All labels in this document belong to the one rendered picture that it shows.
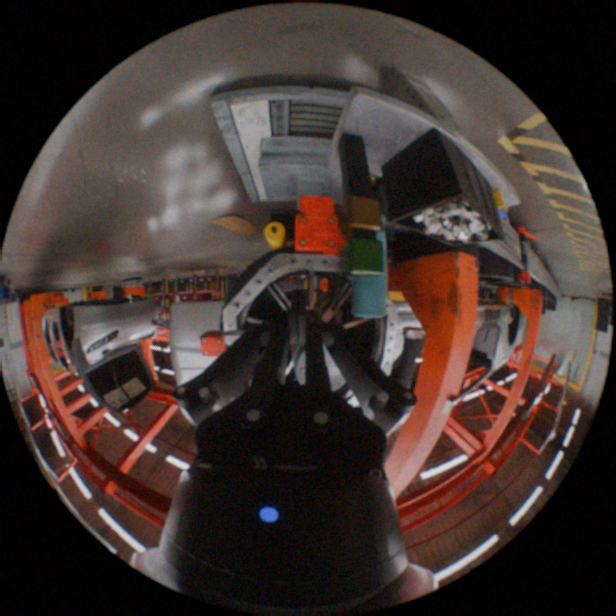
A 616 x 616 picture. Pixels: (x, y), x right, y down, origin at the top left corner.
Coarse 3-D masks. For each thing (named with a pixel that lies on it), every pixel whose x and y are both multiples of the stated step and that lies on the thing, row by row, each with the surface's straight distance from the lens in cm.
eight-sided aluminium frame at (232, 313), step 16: (288, 256) 50; (304, 256) 50; (320, 256) 51; (336, 256) 52; (272, 272) 50; (256, 288) 50; (240, 304) 52; (224, 320) 53; (240, 320) 57; (384, 320) 62; (384, 336) 61; (384, 352) 62; (384, 368) 64; (352, 400) 66
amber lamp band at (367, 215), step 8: (344, 200) 22; (352, 200) 20; (360, 200) 21; (368, 200) 21; (376, 200) 22; (344, 208) 21; (352, 208) 20; (360, 208) 20; (368, 208) 21; (376, 208) 21; (344, 216) 21; (352, 216) 20; (360, 216) 20; (368, 216) 20; (376, 216) 21; (344, 224) 21; (352, 224) 19; (360, 224) 20; (368, 224) 20; (376, 224) 20; (344, 232) 21
